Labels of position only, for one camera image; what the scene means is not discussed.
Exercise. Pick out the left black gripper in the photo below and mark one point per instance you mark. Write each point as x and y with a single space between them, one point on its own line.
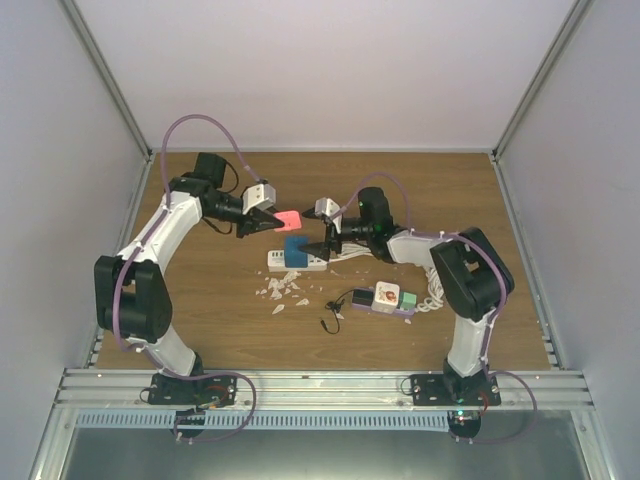
252 220

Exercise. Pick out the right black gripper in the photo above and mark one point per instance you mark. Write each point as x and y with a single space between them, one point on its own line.
324 247

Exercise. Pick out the pink cube plug adapter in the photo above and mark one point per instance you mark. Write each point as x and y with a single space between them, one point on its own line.
291 221

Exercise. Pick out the white USB power strip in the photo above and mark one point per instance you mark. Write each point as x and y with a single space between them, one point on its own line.
276 263

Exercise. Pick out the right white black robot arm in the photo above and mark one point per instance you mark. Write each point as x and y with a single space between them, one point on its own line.
475 281

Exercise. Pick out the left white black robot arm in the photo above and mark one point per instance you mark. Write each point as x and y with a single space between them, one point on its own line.
132 298

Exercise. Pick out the blue cube plug adapter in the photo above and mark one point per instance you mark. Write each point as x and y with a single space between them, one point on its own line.
294 257

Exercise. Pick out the black plug adapter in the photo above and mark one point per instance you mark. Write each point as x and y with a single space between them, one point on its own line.
362 297

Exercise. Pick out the white cartoon cube adapter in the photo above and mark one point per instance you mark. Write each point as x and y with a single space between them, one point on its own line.
386 297

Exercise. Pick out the green cube adapter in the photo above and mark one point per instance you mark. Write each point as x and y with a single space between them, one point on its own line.
407 301

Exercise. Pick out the purple power strip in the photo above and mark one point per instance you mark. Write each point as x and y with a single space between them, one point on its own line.
397 312

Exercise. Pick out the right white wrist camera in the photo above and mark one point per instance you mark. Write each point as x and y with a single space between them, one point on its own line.
328 210

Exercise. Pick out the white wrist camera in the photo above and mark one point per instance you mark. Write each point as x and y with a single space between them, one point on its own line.
328 210
261 196

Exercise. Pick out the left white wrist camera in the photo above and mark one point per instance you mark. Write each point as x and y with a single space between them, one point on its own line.
261 196

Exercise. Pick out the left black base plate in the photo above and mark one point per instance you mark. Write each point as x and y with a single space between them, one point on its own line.
211 392

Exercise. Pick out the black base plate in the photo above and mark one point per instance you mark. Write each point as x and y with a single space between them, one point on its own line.
211 392
430 390

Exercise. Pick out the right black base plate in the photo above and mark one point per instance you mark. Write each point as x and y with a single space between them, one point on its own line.
430 390

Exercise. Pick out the grey slotted cable duct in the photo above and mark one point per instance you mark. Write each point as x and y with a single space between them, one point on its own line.
268 420

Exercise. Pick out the aluminium front rail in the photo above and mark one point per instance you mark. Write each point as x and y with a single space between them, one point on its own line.
326 390

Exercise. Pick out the left aluminium corner post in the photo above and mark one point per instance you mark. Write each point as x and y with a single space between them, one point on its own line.
88 42

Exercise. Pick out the aluminium corner post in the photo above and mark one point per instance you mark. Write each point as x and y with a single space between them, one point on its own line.
562 38
88 42

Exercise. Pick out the right aluminium corner post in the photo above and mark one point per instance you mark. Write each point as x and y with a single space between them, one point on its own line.
562 38

